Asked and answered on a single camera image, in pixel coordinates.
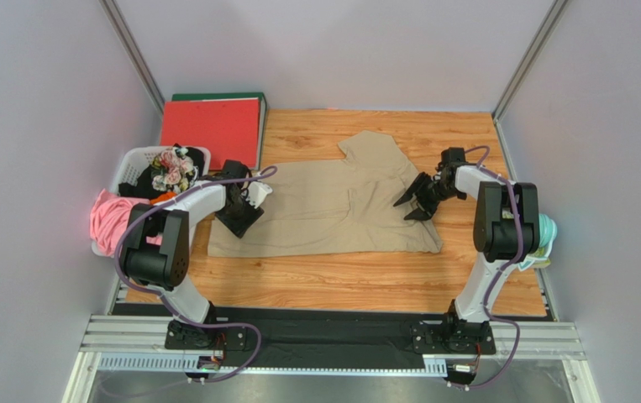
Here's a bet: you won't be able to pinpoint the teal cat-ear headphones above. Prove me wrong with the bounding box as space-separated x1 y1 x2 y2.
518 213 558 271

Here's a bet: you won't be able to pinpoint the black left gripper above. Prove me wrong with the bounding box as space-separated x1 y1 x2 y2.
215 191 264 238

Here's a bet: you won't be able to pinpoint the aluminium frame rail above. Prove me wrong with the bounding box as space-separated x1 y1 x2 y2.
63 309 600 402

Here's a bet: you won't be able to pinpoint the pink t-shirt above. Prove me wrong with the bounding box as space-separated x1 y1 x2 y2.
89 189 150 257

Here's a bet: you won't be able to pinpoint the orange t-shirt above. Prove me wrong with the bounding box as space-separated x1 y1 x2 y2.
150 191 176 205

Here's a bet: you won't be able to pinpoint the green folder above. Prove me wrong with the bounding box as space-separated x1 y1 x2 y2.
171 92 269 171

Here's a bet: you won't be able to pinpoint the white laundry basket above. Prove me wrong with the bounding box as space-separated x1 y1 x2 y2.
91 146 212 256

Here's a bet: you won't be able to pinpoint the green book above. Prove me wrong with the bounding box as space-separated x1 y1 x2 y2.
526 255 551 270

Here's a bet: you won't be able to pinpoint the beige t-shirt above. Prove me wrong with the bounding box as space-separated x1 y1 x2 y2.
208 131 443 258

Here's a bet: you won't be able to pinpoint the black floral t-shirt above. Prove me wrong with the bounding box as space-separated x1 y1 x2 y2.
118 144 204 201

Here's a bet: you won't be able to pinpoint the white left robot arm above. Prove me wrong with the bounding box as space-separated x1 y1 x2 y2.
113 160 277 350

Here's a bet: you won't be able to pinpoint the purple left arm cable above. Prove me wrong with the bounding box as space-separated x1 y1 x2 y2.
113 165 279 384

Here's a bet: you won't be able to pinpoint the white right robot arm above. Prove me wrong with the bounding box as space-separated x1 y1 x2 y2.
394 147 541 353

